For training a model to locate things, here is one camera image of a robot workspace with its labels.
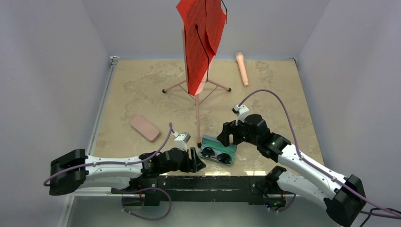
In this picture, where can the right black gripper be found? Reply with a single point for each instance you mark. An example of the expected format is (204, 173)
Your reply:
(230, 128)

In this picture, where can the blue glasses case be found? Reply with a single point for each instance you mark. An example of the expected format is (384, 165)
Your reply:
(208, 141)

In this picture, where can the pink toy microphone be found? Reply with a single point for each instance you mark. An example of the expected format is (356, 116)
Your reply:
(242, 69)

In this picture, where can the aluminium frame rail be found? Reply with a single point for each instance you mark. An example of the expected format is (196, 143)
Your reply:
(69, 200)

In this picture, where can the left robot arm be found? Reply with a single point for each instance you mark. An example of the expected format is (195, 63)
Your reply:
(76, 170)

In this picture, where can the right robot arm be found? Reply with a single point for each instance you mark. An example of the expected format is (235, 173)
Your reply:
(341, 196)

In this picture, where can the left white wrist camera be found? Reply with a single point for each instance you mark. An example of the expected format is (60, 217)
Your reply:
(181, 140)

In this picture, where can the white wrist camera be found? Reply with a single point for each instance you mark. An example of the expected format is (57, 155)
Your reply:
(181, 140)
(241, 111)

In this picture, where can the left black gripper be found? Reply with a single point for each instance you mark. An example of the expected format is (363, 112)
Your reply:
(195, 163)

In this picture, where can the black sunglasses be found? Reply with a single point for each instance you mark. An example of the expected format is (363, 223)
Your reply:
(208, 152)

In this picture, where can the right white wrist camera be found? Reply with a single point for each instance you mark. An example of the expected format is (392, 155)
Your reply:
(241, 111)

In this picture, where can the pink glasses case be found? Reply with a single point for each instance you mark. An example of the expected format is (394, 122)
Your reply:
(145, 128)

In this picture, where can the pink music stand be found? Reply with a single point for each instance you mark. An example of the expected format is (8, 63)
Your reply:
(198, 103)

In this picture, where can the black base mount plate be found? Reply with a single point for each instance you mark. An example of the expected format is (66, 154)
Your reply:
(254, 190)

